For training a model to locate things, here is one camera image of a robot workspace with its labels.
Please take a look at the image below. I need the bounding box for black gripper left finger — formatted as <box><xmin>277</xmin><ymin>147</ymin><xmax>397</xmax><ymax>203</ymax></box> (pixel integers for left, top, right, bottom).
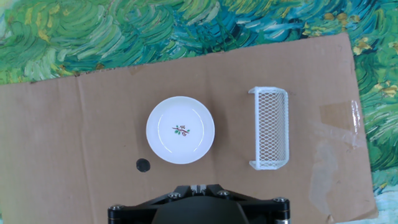
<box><xmin>108</xmin><ymin>184</ymin><xmax>200</xmax><ymax>224</ymax></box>

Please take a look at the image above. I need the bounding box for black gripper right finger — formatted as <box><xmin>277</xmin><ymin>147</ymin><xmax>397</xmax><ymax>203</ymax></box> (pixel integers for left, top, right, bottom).
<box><xmin>198</xmin><ymin>184</ymin><xmax>290</xmax><ymax>224</ymax></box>

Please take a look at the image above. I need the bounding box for white plate with floral print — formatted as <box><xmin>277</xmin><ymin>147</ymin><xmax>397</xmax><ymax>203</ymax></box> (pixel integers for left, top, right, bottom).
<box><xmin>146</xmin><ymin>95</ymin><xmax>216</xmax><ymax>165</ymax></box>

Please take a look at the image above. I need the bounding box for black round dot sticker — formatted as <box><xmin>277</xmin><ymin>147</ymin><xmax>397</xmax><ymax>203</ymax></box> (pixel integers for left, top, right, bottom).
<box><xmin>136</xmin><ymin>158</ymin><xmax>151</xmax><ymax>173</ymax></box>

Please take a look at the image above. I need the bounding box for brown cardboard sheet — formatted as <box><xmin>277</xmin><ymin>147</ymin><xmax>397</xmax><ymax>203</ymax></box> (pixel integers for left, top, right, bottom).
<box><xmin>0</xmin><ymin>32</ymin><xmax>379</xmax><ymax>224</ymax></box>

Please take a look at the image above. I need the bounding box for clear packing tape patch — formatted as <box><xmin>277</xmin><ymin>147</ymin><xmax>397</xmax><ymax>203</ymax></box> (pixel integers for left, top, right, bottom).
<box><xmin>310</xmin><ymin>99</ymin><xmax>369</xmax><ymax>215</ymax></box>

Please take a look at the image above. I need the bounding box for clear plastic triangular stand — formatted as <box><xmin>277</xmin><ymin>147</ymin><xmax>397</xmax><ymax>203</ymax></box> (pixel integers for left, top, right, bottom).
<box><xmin>248</xmin><ymin>86</ymin><xmax>290</xmax><ymax>171</ymax></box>

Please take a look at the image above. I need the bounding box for painted landscape tablecloth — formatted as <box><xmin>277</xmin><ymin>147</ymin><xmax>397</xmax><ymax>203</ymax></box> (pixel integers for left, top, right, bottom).
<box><xmin>0</xmin><ymin>0</ymin><xmax>398</xmax><ymax>224</ymax></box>

